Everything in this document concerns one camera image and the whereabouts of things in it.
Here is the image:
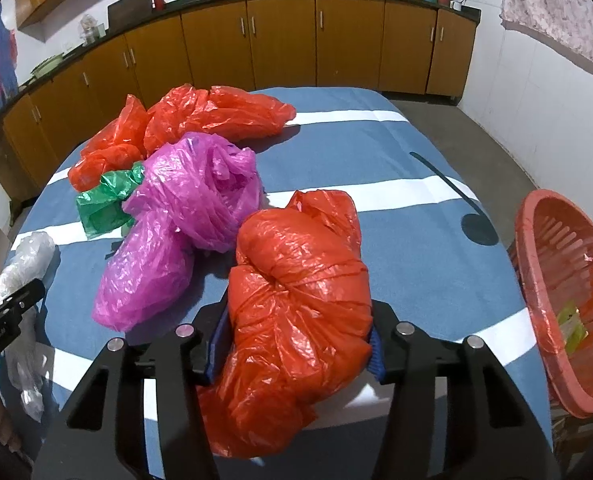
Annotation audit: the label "clear plastic bag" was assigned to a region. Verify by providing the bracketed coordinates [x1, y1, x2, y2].
[0, 231, 56, 422]

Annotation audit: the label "knotted red plastic bag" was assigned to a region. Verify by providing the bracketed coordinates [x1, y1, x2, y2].
[199, 190, 373, 458]

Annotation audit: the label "magenta plastic bag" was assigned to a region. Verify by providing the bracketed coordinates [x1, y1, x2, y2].
[91, 132, 263, 332]

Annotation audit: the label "orange lower kitchen cabinets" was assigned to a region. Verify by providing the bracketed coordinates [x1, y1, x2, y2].
[0, 0, 481, 202]

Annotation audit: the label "dark green plastic bag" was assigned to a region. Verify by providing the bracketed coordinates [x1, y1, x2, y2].
[76, 162, 144, 240]

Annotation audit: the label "red plastic basket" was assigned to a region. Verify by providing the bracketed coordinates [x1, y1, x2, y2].
[508, 190, 593, 418]

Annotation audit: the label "red plastic bag pointed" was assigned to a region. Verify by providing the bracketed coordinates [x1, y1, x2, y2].
[68, 94, 151, 192]

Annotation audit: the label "green basin on counter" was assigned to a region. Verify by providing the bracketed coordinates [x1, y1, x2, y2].
[31, 53, 64, 79]

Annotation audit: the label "glass jars on counter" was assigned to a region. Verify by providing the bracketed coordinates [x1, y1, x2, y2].
[80, 14, 106, 46]

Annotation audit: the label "wide red plastic bag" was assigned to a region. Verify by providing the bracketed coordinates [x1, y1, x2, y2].
[144, 84, 296, 155]

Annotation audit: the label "dark cutting board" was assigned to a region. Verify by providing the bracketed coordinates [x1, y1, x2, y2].
[108, 0, 153, 34]

